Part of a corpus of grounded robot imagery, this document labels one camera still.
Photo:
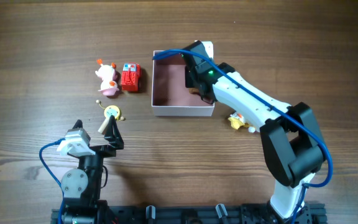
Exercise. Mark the white box pink inside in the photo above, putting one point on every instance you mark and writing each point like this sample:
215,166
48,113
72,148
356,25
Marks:
170,96

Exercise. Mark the black mounting rail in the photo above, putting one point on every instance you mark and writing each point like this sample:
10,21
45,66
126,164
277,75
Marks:
240,214

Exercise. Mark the pink white cow toy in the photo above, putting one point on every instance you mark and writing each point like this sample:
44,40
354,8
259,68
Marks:
107,73

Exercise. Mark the yellow wooden rattle drum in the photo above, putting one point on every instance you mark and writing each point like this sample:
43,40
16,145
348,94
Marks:
109,111

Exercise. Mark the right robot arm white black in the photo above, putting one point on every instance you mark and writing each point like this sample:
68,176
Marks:
293,145

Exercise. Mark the white plush duck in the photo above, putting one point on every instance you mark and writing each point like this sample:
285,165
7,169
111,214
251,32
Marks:
237,121

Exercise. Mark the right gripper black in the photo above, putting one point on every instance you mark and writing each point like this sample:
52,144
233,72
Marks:
190,79

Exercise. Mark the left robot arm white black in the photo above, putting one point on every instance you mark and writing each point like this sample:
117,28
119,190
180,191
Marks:
81,187

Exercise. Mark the brown plush bear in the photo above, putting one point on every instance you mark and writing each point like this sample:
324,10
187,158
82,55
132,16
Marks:
193,90

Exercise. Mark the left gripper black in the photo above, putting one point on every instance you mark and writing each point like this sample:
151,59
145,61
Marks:
113,138

